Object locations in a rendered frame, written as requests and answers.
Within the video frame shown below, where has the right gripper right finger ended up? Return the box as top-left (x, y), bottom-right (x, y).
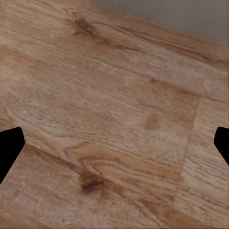
top-left (214, 127), bottom-right (229, 165)

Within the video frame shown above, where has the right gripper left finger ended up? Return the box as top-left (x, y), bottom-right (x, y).
top-left (0, 127), bottom-right (25, 184)

